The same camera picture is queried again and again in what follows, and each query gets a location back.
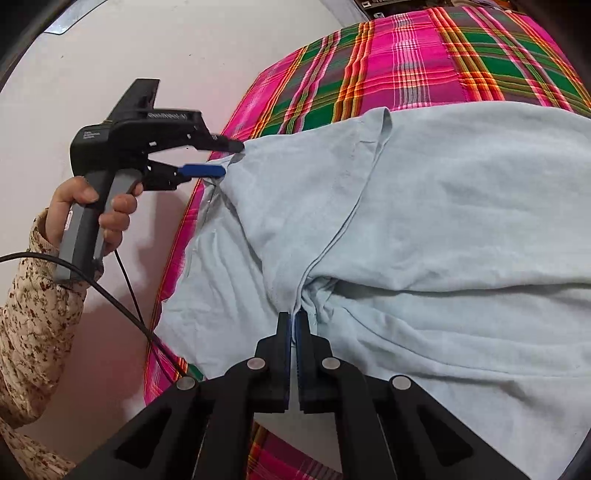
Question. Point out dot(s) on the person's left hand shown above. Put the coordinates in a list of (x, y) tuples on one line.
[(62, 203)]

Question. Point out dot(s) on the grey metal plate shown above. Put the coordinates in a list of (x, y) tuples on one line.
[(69, 21)]

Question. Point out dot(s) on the person's left forearm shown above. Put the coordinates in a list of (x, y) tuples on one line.
[(32, 323)]

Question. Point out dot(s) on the pink plaid blanket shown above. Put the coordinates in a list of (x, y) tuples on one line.
[(406, 55)]

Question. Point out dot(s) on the light blue shirt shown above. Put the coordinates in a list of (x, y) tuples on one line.
[(438, 230)]

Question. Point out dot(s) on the person's floral clothing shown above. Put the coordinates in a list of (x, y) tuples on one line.
[(23, 457)]

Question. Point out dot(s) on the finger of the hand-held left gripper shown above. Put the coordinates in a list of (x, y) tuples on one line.
[(203, 171), (221, 145)]

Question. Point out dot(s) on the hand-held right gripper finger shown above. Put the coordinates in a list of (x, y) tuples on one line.
[(299, 337), (288, 334)]

